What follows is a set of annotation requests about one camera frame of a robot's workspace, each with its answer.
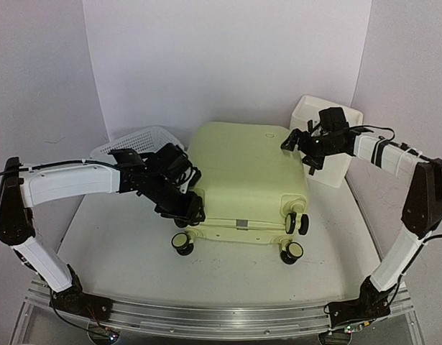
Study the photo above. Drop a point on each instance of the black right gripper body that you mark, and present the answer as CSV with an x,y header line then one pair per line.
x,y
306,144

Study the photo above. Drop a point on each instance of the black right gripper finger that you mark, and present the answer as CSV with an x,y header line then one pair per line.
x,y
292,140
314,163

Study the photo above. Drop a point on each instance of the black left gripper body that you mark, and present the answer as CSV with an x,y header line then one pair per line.
x,y
162,195

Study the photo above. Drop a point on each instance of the pale green hard-shell suitcase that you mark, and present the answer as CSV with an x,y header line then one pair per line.
x,y
253,190

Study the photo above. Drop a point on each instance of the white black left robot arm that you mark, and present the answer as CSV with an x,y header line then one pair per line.
x,y
38,204

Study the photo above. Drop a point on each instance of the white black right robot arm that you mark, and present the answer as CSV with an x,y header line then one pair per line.
x,y
421,212

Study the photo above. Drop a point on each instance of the white three-drawer storage cabinet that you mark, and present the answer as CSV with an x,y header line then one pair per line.
x,y
322,132

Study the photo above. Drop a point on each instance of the white perforated plastic basket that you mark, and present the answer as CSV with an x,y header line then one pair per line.
x,y
146,140

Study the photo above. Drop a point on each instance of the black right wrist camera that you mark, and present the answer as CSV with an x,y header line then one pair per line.
x,y
333,119

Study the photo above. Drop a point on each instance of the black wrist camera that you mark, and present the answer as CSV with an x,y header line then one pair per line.
x,y
173,163
333,119

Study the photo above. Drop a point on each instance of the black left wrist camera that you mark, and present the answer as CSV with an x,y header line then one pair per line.
x,y
173,163

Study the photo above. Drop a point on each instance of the aluminium front mounting rail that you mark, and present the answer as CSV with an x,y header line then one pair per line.
x,y
127,321

